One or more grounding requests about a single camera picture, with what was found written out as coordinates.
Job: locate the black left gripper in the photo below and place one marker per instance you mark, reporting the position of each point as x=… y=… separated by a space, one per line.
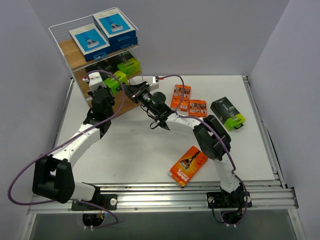
x=100 y=92

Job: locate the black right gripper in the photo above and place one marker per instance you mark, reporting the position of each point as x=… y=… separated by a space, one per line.
x=136 y=93

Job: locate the green black Gillette Labs box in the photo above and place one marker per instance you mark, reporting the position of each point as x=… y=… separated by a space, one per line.
x=126 y=63
x=108 y=80
x=228 y=114

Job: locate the orange Gillette cartridge box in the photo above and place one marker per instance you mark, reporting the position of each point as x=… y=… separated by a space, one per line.
x=178 y=101

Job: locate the blue Harry's razor box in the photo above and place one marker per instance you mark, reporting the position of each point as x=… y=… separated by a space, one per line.
x=124 y=44
x=91 y=42

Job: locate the blue white Harry's box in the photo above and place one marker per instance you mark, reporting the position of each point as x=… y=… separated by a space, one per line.
x=114 y=25

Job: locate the orange Gillette Fusion5 box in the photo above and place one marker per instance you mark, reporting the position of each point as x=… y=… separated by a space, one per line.
x=187 y=166
x=197 y=108

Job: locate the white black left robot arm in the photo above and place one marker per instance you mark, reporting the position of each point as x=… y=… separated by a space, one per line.
x=53 y=174

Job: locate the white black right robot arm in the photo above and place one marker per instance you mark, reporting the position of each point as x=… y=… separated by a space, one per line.
x=211 y=137

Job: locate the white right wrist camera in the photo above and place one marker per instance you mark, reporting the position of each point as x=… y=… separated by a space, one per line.
x=154 y=85

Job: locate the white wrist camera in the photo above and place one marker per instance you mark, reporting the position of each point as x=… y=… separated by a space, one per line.
x=94 y=81
x=154 y=85

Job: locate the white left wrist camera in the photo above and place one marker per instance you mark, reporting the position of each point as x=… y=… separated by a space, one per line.
x=94 y=81

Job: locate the white wire wooden shelf rack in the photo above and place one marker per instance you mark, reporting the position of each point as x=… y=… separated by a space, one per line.
x=75 y=60

